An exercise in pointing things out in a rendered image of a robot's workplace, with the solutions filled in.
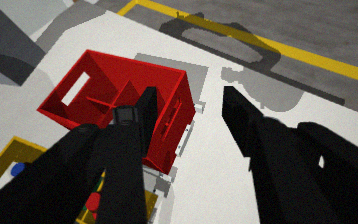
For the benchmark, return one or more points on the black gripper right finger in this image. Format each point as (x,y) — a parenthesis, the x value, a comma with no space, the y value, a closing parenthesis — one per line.
(285,190)

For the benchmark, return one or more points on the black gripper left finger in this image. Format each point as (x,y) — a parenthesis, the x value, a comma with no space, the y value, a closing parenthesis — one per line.
(54,188)

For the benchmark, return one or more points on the red crate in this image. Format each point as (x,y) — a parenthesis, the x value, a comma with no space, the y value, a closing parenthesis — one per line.
(116,81)

